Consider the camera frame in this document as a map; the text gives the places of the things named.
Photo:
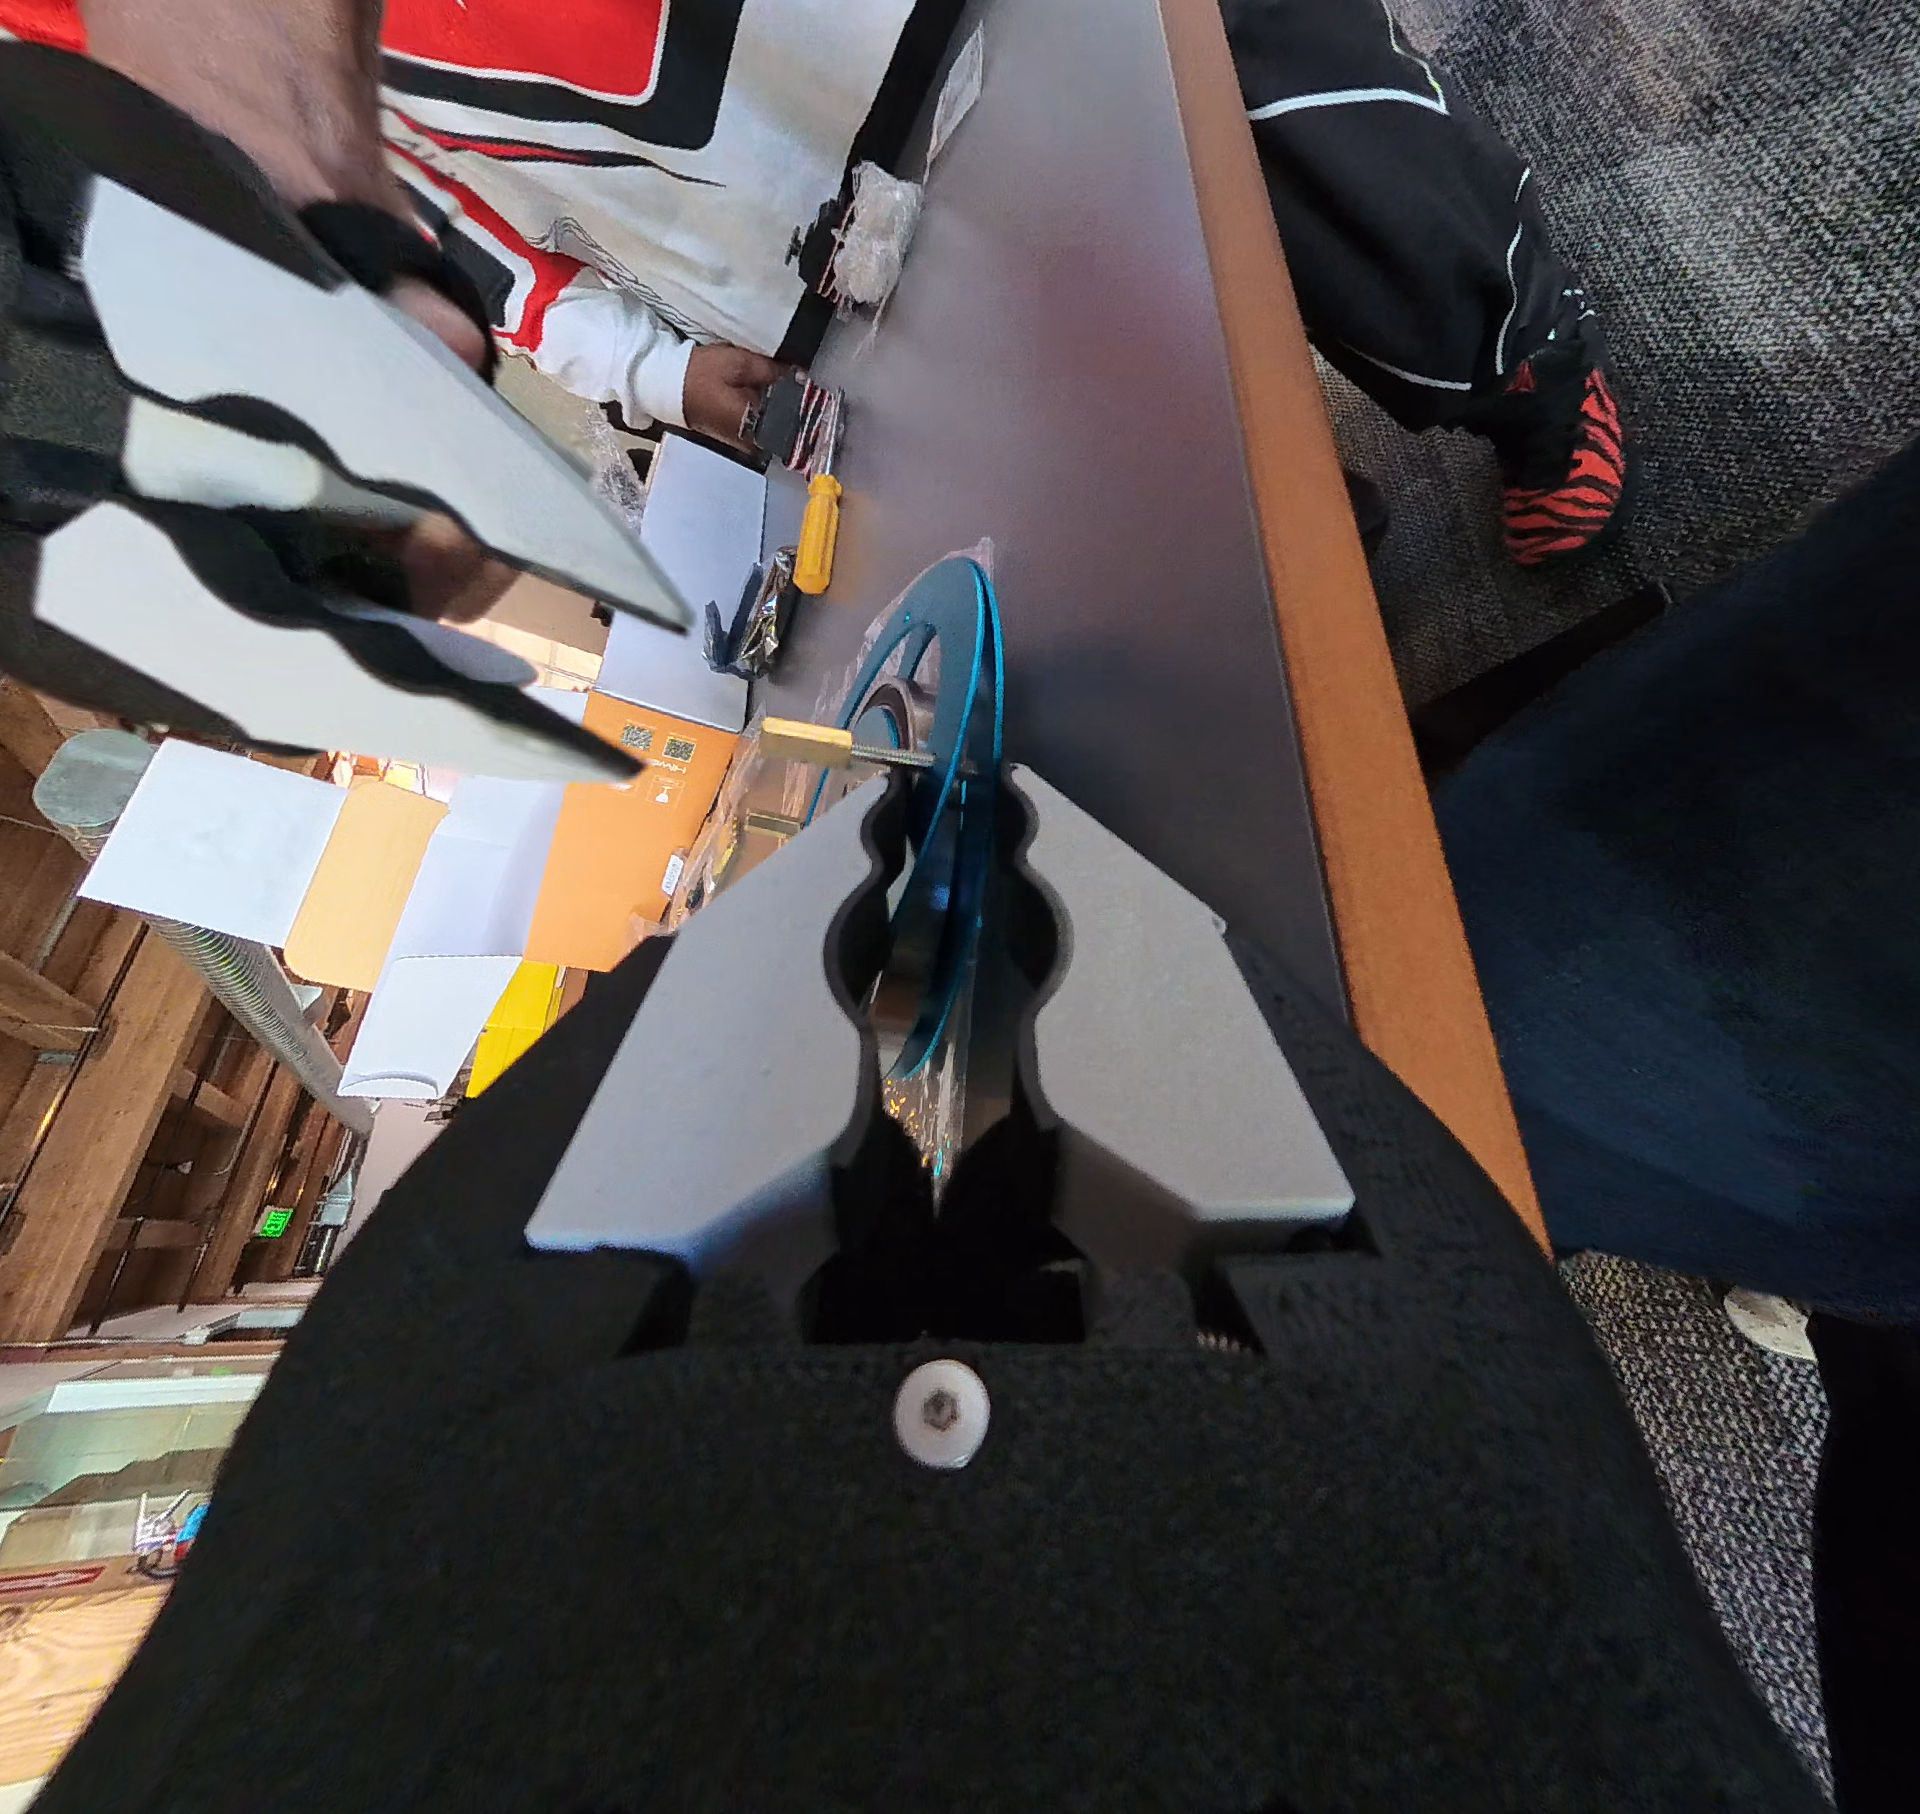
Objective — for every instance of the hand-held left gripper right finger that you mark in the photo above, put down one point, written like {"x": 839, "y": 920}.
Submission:
{"x": 1172, "y": 1066}

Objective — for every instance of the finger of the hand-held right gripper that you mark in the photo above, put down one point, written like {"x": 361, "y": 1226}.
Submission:
{"x": 227, "y": 647}
{"x": 331, "y": 373}

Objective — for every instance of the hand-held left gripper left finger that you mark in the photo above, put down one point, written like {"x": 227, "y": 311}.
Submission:
{"x": 720, "y": 1082}

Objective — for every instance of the brass standoff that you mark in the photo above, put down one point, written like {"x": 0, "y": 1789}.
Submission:
{"x": 812, "y": 741}

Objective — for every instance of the blue round metal turntable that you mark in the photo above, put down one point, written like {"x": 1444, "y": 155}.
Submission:
{"x": 961, "y": 737}

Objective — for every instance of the person's right hand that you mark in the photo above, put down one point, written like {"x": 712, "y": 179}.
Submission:
{"x": 241, "y": 27}

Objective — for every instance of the white and tan carton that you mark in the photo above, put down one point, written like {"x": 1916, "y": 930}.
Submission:
{"x": 196, "y": 840}

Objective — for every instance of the yellow box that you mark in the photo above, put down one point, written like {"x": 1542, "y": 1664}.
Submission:
{"x": 519, "y": 1029}

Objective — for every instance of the clear plastic bag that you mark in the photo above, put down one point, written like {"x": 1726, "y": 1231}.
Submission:
{"x": 932, "y": 1125}

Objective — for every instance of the pile of clear hardware bags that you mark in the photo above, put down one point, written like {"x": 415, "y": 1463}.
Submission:
{"x": 736, "y": 840}

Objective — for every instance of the orange cardboard box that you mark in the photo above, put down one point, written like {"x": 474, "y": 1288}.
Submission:
{"x": 631, "y": 825}

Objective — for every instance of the white box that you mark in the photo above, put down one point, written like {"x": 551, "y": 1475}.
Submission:
{"x": 430, "y": 1029}

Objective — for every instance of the black foil bag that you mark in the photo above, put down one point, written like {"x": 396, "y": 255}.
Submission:
{"x": 757, "y": 615}

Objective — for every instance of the yellow screwdriver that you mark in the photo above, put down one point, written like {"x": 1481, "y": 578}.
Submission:
{"x": 819, "y": 535}

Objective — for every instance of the clear bag of white parts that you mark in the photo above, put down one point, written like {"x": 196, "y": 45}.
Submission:
{"x": 880, "y": 231}

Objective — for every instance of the person's blue jeans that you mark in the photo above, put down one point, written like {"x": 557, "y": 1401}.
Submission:
{"x": 1726, "y": 871}

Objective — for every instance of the person's sneaker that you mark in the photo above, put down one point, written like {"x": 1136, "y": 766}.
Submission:
{"x": 1771, "y": 1330}

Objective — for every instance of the small clear packet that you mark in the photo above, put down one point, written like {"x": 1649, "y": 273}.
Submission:
{"x": 956, "y": 95}

